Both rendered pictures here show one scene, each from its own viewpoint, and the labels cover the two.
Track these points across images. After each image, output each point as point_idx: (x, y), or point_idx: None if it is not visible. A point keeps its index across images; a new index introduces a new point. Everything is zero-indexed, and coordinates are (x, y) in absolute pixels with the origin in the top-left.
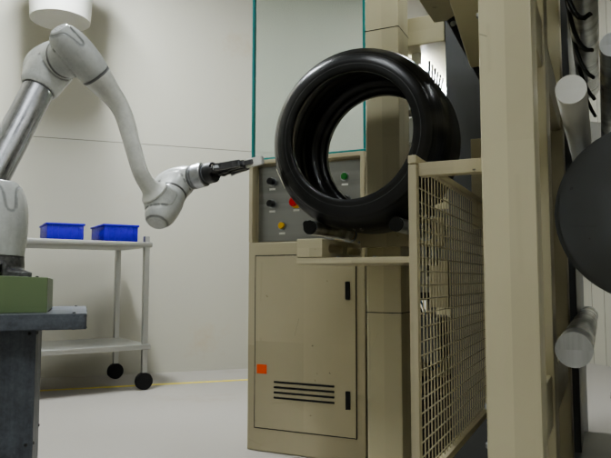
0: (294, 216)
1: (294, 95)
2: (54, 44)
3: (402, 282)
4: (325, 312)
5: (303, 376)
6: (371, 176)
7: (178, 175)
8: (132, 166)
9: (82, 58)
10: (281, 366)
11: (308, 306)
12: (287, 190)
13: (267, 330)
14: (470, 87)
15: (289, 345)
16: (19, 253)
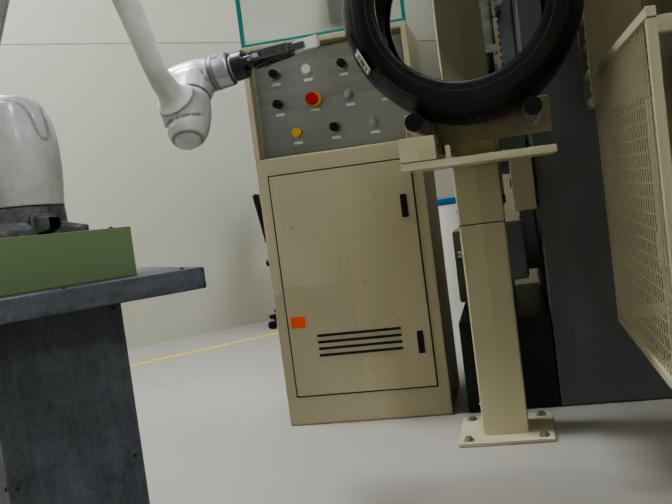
0: (313, 118)
1: None
2: None
3: (500, 182)
4: (378, 237)
5: (357, 322)
6: (446, 51)
7: (197, 73)
8: (146, 64)
9: None
10: (325, 315)
11: (353, 233)
12: (372, 77)
13: (299, 271)
14: None
15: (333, 287)
16: (63, 200)
